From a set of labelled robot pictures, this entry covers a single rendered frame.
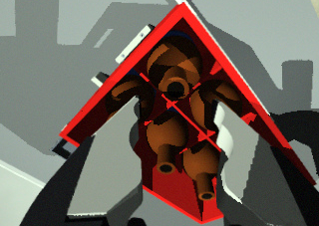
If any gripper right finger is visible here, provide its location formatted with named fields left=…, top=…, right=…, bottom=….
left=211, top=99, right=319, bottom=226

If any red crate with dividers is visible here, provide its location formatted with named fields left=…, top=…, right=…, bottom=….
left=59, top=2, right=317, bottom=224

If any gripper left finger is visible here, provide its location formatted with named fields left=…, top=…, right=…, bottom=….
left=19, top=95, right=143, bottom=226

